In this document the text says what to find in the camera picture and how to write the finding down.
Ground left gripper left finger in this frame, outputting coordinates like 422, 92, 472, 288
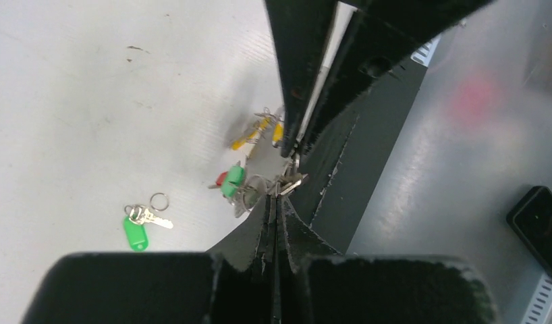
21, 194, 277, 324

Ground loose small split ring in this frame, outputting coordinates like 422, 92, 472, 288
149, 192, 170, 212

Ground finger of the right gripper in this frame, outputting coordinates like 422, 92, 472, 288
298, 0, 489, 155
264, 0, 337, 157

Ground green tagged key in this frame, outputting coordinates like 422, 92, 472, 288
123, 205, 173, 252

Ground black phone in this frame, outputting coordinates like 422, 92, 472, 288
506, 186, 552, 279

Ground large keyring with keys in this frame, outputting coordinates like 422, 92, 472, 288
209, 107, 308, 218

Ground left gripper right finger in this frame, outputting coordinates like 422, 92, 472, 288
278, 199, 500, 323

